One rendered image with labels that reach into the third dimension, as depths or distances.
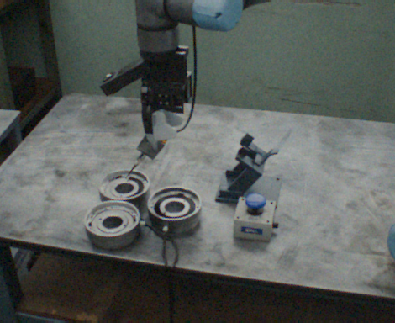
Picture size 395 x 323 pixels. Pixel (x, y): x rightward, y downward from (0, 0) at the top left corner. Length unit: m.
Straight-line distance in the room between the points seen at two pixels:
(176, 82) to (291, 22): 1.62
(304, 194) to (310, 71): 1.53
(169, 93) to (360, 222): 0.45
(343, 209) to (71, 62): 2.07
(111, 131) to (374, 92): 1.59
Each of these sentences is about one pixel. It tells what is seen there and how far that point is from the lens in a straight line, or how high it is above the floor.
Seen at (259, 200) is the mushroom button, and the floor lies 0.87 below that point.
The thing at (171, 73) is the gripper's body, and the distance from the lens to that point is 1.03.
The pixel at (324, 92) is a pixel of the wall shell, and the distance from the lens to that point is 2.74.
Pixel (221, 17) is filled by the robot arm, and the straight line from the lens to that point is 0.89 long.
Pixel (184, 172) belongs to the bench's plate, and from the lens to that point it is 1.26.
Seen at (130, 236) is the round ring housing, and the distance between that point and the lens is 1.06.
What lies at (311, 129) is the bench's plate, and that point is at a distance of 1.43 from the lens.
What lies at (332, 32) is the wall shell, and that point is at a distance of 2.61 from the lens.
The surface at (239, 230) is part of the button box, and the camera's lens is 1.08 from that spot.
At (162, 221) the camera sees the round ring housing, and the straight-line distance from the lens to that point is 1.08.
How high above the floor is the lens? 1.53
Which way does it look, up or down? 30 degrees down
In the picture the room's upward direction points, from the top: 2 degrees counter-clockwise
